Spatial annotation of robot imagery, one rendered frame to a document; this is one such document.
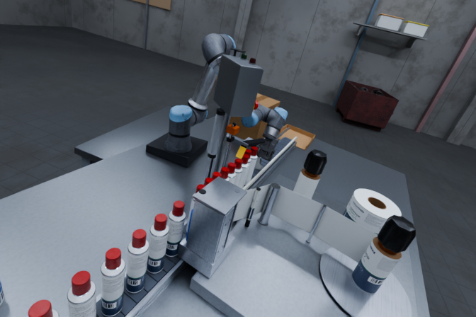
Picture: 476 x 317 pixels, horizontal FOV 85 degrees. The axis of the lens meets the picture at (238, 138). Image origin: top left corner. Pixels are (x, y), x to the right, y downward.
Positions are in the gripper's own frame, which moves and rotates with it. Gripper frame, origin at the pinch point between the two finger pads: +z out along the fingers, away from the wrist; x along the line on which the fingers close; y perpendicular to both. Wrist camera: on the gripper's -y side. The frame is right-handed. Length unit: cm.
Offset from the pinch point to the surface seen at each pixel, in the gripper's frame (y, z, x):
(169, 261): 3, 35, -50
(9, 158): -219, 89, 33
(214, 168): -11.8, 5.7, -14.5
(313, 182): 31.0, -7.9, -10.2
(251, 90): 0, -28, -43
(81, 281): 1, 31, -84
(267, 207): 19.6, 9.3, -23.1
